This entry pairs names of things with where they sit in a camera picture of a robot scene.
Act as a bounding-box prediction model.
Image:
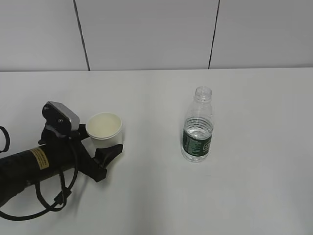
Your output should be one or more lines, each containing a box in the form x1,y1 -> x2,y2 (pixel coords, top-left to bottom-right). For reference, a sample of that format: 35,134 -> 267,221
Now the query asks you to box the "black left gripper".
39,124 -> 123,182

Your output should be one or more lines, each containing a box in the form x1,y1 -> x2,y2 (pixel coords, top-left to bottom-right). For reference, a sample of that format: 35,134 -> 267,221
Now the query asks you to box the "white paper cup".
85,112 -> 122,154

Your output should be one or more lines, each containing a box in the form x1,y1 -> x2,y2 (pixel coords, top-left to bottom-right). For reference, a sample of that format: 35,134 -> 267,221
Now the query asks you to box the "clear water bottle green label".
181,86 -> 214,163

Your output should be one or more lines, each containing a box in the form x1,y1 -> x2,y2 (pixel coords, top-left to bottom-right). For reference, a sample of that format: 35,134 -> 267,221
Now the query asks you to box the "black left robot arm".
0,124 -> 123,205

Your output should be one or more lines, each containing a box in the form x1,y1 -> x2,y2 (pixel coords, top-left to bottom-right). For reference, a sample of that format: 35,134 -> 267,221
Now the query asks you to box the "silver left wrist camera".
42,101 -> 80,138

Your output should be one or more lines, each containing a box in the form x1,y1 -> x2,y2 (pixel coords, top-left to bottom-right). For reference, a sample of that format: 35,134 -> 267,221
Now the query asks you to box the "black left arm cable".
0,126 -> 79,221

